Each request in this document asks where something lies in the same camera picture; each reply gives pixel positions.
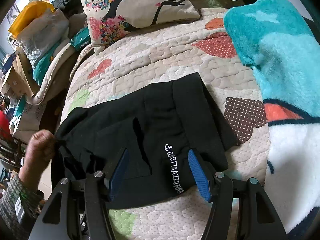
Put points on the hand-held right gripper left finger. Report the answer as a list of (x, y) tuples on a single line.
[(120, 172)]

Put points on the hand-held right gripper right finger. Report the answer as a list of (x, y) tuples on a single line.
[(197, 177)]

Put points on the black pants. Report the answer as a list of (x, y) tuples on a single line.
[(150, 120)]

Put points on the person's left forearm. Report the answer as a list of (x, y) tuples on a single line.
[(17, 195)]

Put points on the person's left hand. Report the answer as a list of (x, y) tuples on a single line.
[(41, 146)]

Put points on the patterned beige mattress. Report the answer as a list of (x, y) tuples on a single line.
[(30, 115)]

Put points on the wooden chair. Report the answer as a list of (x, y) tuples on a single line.
[(10, 155)]

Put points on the beige padded cushion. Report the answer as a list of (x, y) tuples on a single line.
[(56, 67)]

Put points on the quilted patchwork bedspread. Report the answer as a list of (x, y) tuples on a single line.
[(162, 55)]

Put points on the teal cloth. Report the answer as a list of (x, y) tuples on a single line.
[(41, 67)]

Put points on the green packet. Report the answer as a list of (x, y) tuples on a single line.
[(80, 40)]

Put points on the cardboard boxes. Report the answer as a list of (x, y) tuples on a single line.
[(17, 72)]

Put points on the teal plush blanket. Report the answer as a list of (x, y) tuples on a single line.
[(275, 55)]

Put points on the clear plastic bag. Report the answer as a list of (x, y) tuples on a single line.
[(45, 32)]

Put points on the floral printed pillow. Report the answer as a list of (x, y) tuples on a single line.
[(140, 5)]

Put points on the yellow bag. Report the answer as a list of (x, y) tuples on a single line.
[(25, 20)]

